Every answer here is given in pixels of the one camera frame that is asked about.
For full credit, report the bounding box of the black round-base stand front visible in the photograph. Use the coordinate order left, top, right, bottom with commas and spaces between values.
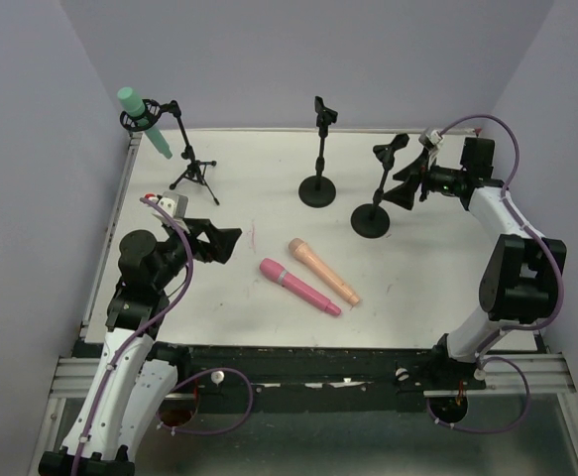
350, 133, 409, 239

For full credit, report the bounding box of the black round-base stand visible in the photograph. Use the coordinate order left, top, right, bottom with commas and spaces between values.
298, 96, 338, 208
350, 133, 409, 239

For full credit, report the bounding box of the pink toy microphone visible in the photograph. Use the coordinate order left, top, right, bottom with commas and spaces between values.
259, 258, 342, 317

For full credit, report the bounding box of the black tripod shock-mount stand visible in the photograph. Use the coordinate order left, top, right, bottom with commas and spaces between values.
143, 98, 220, 205

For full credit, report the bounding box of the green toy microphone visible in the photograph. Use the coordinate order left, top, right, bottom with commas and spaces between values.
117, 86, 173, 160

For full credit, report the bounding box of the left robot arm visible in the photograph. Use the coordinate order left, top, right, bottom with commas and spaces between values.
38, 219, 242, 475

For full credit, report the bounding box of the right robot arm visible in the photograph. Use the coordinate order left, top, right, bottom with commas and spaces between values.
384, 131, 567, 363

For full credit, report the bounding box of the black round-base stand rear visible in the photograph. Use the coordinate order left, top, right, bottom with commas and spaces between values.
298, 96, 338, 208

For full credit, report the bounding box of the peach toy microphone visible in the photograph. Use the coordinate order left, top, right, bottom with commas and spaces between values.
288, 238, 361, 306

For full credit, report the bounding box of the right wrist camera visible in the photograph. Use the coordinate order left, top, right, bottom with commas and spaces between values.
418, 128, 443, 151

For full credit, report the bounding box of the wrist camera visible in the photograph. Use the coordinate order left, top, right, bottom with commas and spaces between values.
146, 190, 188, 227
418, 128, 443, 151

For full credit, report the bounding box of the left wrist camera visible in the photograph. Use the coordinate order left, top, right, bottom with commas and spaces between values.
146, 190, 188, 227

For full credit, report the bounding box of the black front mounting rail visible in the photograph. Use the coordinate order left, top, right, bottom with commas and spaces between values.
147, 342, 481, 414

